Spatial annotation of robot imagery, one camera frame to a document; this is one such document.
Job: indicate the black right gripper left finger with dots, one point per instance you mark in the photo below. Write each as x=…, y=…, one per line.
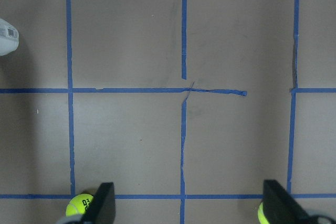
x=102, y=208

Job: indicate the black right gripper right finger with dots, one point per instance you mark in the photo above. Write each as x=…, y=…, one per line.
x=279, y=206

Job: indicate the yellow Head tennis ball centre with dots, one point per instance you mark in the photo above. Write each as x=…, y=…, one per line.
x=79, y=204

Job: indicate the yellow tennis ball far right-side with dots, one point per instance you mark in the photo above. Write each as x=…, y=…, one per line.
x=261, y=216

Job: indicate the white blue tennis ball can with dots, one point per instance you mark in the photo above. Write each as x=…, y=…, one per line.
x=9, y=38

